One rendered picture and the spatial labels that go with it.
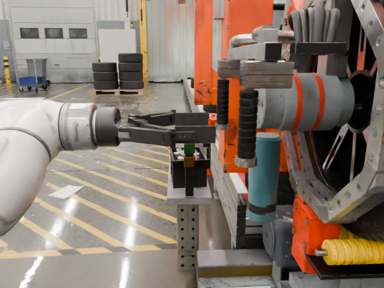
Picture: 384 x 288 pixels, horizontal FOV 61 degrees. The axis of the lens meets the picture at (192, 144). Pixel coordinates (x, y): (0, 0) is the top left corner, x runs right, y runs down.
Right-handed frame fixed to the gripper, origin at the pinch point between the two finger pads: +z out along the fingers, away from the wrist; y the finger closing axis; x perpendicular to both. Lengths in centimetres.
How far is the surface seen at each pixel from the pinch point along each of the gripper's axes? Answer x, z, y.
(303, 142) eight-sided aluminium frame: -12.7, 33.5, -34.8
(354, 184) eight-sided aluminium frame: -10.9, 28.7, 3.8
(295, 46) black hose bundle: 14.7, 14.7, 4.5
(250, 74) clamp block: 9.9, 7.6, 2.3
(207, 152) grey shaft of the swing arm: -59, 18, -181
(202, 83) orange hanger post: -11, 19, -250
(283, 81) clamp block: 8.6, 13.8, 2.3
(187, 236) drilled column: -66, -1, -70
